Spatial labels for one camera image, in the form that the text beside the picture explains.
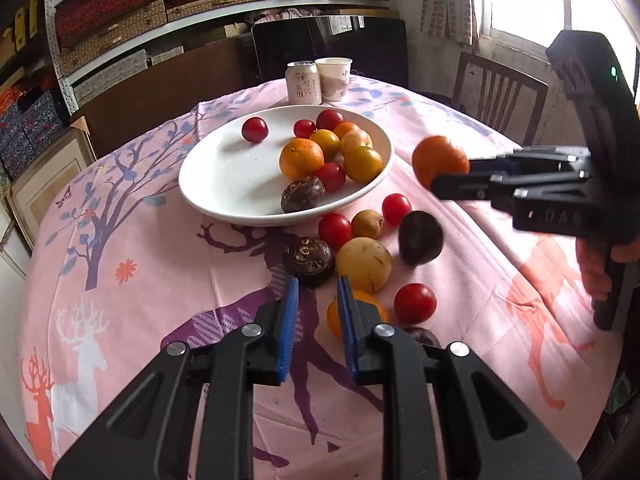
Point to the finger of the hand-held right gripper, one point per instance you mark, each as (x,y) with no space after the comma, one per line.
(505,160)
(460,186)

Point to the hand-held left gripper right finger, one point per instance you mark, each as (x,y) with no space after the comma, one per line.
(347,330)

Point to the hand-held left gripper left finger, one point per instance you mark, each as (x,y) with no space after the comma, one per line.
(290,330)

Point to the dark purple passion fruit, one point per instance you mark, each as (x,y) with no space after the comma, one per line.
(309,261)
(302,195)
(422,336)
(420,237)

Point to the red cherry tomato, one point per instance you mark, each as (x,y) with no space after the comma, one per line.
(335,230)
(255,129)
(396,209)
(329,120)
(415,303)
(330,176)
(304,128)

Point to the yellowish orange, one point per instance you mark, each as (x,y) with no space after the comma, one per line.
(363,164)

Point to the small yellow passion fruit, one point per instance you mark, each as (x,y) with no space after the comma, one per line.
(367,223)

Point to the white oval plate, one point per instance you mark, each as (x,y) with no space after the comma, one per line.
(225,180)

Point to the person's right hand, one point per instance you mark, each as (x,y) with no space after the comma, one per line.
(595,270)

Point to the dark wooden chair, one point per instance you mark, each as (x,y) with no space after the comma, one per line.
(500,95)

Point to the pink printed tablecloth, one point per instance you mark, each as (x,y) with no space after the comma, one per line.
(150,270)

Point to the white paper cup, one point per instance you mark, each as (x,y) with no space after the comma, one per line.
(334,80)

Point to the checked curtain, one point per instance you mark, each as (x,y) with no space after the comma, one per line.
(447,0)

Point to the black glass panel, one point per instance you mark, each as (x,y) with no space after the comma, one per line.
(350,45)

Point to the white drink can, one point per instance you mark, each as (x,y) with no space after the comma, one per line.
(302,85)

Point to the pink cloth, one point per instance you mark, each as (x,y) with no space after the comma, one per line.
(290,14)

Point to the brown wooden board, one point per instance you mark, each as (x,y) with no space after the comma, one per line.
(165,95)

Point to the row of grey patterned boxes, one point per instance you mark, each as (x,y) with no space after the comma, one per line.
(125,72)

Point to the stack of blue patterned boxes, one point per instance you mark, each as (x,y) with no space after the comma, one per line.
(30,135)

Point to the long tan woven box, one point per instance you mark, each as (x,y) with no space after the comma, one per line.
(115,35)

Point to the white metal shelf rack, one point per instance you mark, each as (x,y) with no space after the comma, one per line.
(55,50)

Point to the stack of red patterned boxes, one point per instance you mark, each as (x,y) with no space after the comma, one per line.
(100,5)

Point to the pile of yellow boxes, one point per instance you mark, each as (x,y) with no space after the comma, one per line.
(20,25)

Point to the wooden picture frame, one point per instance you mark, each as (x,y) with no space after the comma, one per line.
(50,185)

